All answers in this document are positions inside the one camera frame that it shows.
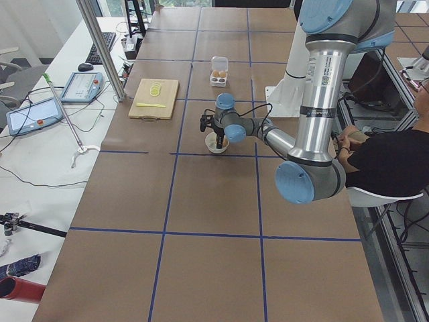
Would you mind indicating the yellow sliced food pieces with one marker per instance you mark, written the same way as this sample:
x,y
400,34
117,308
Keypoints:
x,y
155,89

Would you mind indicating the grabber stick tool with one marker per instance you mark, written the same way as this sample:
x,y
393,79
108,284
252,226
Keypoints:
x,y
82,149

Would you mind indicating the teach pendant near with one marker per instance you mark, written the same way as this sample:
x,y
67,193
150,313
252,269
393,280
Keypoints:
x,y
34,117

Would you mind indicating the teach pendant far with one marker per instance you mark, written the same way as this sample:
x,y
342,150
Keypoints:
x,y
82,87

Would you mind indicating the yellow plastic knife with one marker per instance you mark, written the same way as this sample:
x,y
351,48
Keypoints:
x,y
154,105

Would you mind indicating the white chair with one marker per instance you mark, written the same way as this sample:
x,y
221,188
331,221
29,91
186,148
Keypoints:
x,y
365,199

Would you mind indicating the teach pendant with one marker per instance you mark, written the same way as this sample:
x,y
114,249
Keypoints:
x,y
82,87
34,117

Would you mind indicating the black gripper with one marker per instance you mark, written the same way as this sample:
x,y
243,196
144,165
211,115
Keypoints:
x,y
218,131

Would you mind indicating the red cylinder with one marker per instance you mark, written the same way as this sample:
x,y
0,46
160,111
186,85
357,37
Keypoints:
x,y
18,289

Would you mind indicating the clear plastic egg box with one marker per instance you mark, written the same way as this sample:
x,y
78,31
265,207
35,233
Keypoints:
x,y
219,63

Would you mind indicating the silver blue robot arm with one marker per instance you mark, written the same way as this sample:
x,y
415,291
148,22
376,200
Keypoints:
x,y
332,30

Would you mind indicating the aluminium frame post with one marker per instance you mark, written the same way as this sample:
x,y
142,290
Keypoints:
x,y
95,32

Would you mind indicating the wooden cutting board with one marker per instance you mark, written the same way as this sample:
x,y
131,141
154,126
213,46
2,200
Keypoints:
x,y
167,97

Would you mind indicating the black tripod tool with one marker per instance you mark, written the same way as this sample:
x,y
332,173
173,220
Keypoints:
x,y
11,221

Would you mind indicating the white bowl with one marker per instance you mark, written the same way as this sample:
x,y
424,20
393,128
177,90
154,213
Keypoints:
x,y
210,141

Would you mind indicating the blue patterned cloth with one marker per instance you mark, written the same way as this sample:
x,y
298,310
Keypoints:
x,y
21,267

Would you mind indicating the seated person black shirt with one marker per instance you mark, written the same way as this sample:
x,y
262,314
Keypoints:
x,y
393,164

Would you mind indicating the black computer mouse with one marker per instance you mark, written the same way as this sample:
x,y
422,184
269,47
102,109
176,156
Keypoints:
x,y
83,67

